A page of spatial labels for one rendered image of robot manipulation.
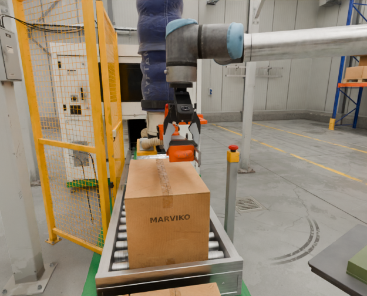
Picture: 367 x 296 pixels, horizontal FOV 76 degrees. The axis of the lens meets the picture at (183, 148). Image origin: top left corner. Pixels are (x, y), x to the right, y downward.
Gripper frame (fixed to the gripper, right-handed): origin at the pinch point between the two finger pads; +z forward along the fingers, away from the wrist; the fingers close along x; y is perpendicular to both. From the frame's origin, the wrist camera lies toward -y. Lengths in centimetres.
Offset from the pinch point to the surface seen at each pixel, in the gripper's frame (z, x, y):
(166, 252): 60, 3, 29
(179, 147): -1.9, 1.5, -4.9
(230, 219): 75, -49, 78
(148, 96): -15, 9, 51
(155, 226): 45, 8, 29
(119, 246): 71, 28, 52
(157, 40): -40, 4, 49
